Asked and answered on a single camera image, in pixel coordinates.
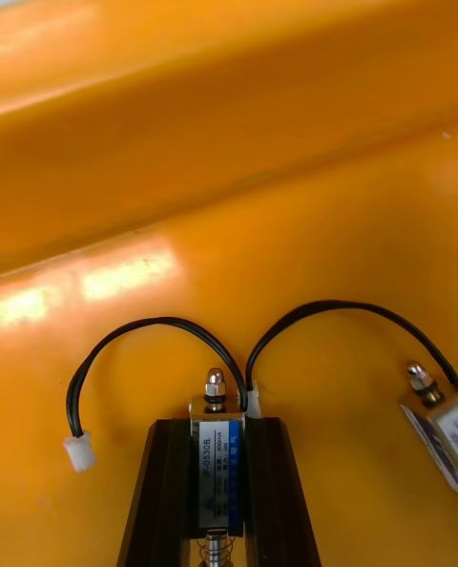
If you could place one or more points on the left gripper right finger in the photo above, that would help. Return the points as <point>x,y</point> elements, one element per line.
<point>276,505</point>

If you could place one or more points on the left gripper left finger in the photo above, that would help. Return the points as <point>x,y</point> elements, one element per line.
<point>162,505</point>

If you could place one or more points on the yellow-orange plastic bin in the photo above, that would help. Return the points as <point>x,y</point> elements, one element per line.
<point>238,147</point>

